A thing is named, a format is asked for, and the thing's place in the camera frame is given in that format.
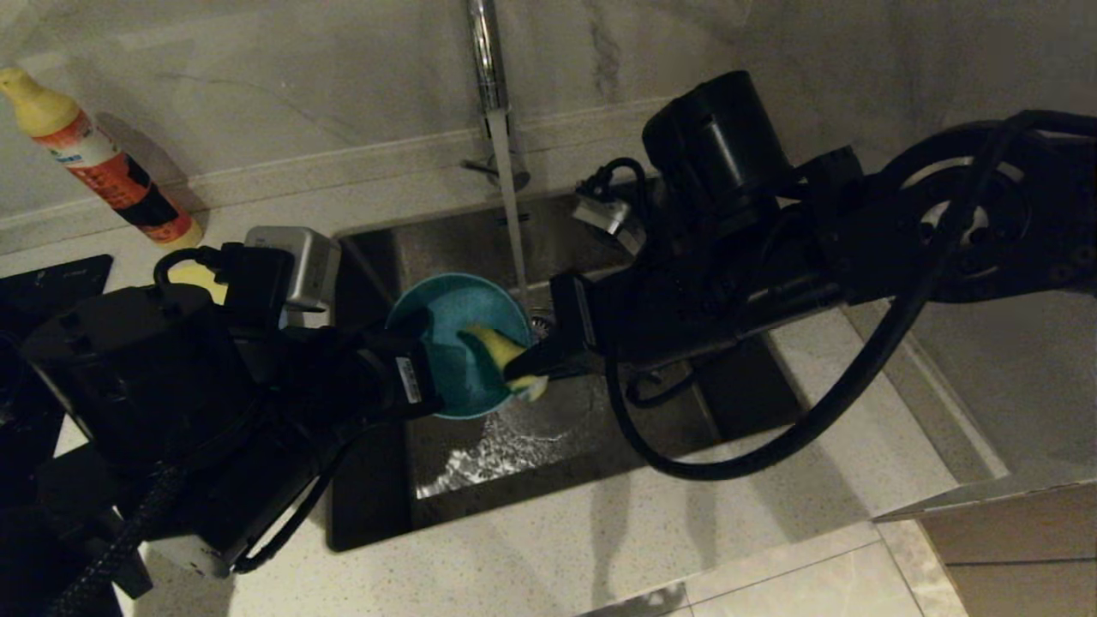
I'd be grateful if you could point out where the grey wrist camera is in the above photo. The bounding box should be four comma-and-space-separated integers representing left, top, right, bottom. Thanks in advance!
572, 192, 649, 259
246, 225, 343, 312

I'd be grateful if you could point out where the teal plastic bowl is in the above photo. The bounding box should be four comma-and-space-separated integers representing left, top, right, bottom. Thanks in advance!
385, 272, 537, 422

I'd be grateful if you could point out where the black induction cooktop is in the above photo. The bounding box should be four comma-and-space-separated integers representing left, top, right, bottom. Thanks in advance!
0, 255, 115, 515

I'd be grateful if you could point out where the yellow sponge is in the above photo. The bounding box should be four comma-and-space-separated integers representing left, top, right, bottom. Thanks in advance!
462, 323, 550, 404

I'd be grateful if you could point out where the orange-label dish soap bottle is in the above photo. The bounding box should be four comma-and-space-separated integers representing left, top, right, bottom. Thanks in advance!
0, 67, 206, 252

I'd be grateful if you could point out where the chrome faucet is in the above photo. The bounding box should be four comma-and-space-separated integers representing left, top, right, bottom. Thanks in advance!
460, 0, 532, 195

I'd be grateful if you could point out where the yellow plastic bowl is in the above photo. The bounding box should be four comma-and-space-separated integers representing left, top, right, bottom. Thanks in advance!
169, 261, 231, 308

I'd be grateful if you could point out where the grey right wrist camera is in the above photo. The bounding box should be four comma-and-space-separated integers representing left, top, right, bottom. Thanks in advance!
572, 192, 649, 259

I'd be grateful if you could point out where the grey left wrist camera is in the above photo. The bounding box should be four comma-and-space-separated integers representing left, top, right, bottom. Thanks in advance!
246, 225, 343, 312

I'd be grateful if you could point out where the stainless steel sink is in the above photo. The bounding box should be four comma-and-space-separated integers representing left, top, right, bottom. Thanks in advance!
326, 193, 812, 554

